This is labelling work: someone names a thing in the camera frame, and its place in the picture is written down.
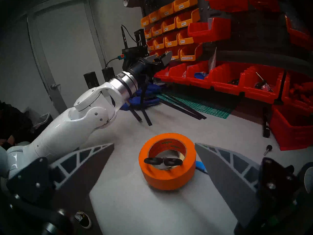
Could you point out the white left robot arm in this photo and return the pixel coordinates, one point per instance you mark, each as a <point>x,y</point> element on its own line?
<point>61,129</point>

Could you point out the orange labelled parts bin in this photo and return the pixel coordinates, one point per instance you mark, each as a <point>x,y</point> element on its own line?
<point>148,34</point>
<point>166,11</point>
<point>174,52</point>
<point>185,5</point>
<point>150,45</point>
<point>184,40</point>
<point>154,17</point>
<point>187,21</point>
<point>144,22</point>
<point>171,41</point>
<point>156,30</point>
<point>190,54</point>
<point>168,26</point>
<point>159,44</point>

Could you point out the small blue white spool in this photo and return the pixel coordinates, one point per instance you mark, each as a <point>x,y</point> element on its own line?
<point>201,76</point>

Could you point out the clear plastic bag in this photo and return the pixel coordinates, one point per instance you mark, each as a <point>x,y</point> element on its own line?
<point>212,60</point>

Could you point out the white glue bottle orange label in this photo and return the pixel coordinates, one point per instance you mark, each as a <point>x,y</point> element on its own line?
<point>200,167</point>

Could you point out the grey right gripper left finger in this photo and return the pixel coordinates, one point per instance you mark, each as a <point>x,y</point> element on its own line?
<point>73,178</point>

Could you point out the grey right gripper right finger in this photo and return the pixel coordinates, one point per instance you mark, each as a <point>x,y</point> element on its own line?
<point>229,188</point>

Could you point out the white room door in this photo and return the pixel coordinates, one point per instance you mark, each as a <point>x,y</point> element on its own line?
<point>68,53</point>

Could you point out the orange tape roll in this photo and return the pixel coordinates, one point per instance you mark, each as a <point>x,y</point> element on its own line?
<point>168,180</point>

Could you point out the green cutting mat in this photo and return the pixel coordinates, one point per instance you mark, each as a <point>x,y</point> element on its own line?
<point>207,109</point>

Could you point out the small black knob screw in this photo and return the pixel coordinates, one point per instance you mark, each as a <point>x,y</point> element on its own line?
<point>269,147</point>

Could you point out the black tool stand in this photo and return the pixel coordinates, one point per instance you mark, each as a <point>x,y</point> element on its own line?
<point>139,38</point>

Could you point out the small red loose bin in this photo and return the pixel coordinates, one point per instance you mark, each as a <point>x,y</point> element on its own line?
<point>291,126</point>

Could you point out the black marker pen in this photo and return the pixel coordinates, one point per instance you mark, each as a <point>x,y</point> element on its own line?
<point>266,129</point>

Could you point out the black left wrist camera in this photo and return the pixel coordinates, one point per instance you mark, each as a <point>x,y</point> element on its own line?
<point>130,58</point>

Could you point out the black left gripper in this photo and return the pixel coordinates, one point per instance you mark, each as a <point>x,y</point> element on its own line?
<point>143,66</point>

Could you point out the red plastic parts bin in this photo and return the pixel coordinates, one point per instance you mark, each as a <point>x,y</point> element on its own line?
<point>177,75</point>
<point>227,88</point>
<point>298,36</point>
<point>161,75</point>
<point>198,84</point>
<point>264,2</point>
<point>225,3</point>
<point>262,96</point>
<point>297,90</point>
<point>210,33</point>

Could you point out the black perforated cylinder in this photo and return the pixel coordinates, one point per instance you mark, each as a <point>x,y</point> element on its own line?
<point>91,80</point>
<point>107,74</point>

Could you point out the dark grey pegboard wall panel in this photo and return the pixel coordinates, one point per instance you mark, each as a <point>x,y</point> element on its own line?
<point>256,33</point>

